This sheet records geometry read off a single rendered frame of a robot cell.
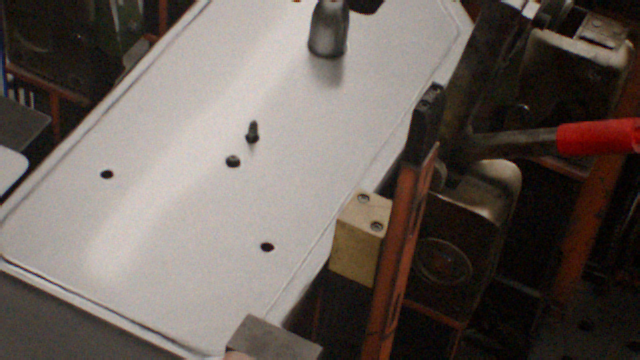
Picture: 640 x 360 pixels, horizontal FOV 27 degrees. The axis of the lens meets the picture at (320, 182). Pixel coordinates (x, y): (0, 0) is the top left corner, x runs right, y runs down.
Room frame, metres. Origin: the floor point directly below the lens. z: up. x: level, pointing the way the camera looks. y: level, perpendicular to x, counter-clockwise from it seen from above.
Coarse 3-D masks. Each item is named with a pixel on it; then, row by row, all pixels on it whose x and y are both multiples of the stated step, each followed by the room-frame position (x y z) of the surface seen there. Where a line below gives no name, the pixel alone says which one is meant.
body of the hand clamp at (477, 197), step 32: (448, 192) 0.63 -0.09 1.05; (480, 192) 0.64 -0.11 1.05; (512, 192) 0.65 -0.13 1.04; (448, 224) 0.62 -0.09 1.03; (480, 224) 0.62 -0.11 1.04; (416, 256) 0.63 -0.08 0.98; (448, 256) 0.62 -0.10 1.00; (480, 256) 0.62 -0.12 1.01; (416, 288) 0.63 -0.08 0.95; (448, 288) 0.62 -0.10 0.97; (480, 288) 0.62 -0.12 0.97; (416, 320) 0.63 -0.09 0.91; (448, 320) 0.62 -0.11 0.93; (416, 352) 0.63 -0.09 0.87; (448, 352) 0.62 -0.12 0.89
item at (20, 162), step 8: (0, 152) 0.66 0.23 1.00; (8, 152) 0.66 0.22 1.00; (16, 152) 0.66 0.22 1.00; (0, 160) 0.65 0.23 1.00; (8, 160) 0.65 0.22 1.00; (16, 160) 0.65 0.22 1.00; (24, 160) 0.65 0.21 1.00; (0, 168) 0.64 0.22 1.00; (8, 168) 0.64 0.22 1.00; (16, 168) 0.64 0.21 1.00; (24, 168) 0.64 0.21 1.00; (0, 176) 0.63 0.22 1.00; (8, 176) 0.63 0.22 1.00; (16, 176) 0.64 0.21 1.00; (0, 184) 0.63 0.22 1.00; (8, 184) 0.63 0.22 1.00; (0, 192) 0.62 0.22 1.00
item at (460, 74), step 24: (456, 0) 0.66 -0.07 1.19; (480, 0) 0.65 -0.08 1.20; (504, 0) 0.64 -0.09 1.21; (528, 0) 0.65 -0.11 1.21; (480, 24) 0.64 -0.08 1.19; (504, 24) 0.63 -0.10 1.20; (528, 24) 0.64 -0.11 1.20; (480, 48) 0.64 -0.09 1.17; (504, 48) 0.64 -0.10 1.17; (456, 72) 0.64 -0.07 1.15; (480, 72) 0.64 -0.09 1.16; (456, 96) 0.64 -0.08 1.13; (480, 96) 0.64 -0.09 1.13; (456, 120) 0.64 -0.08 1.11
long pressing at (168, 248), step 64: (256, 0) 0.87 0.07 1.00; (448, 0) 0.90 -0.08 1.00; (192, 64) 0.78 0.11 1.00; (256, 64) 0.79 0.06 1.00; (320, 64) 0.80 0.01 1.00; (384, 64) 0.81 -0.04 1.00; (448, 64) 0.82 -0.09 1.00; (128, 128) 0.70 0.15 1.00; (192, 128) 0.71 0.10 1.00; (320, 128) 0.73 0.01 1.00; (384, 128) 0.74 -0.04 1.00; (64, 192) 0.63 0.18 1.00; (128, 192) 0.64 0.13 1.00; (192, 192) 0.65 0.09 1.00; (256, 192) 0.65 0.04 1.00; (320, 192) 0.66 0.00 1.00; (0, 256) 0.56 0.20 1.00; (64, 256) 0.57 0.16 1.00; (128, 256) 0.58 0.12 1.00; (192, 256) 0.59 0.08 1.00; (256, 256) 0.59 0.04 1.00; (320, 256) 0.60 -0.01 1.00; (128, 320) 0.53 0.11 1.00; (192, 320) 0.53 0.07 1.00
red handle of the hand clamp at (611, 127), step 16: (544, 128) 0.64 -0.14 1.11; (560, 128) 0.63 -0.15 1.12; (576, 128) 0.63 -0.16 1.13; (592, 128) 0.62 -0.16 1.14; (608, 128) 0.62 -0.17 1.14; (624, 128) 0.62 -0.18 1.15; (464, 144) 0.65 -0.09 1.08; (480, 144) 0.64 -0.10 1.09; (496, 144) 0.64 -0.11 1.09; (512, 144) 0.64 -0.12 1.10; (528, 144) 0.63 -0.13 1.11; (544, 144) 0.63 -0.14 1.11; (560, 144) 0.62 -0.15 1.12; (576, 144) 0.62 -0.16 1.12; (592, 144) 0.62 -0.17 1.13; (608, 144) 0.61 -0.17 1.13; (624, 144) 0.61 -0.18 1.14; (464, 160) 0.65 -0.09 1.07; (480, 160) 0.64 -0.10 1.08
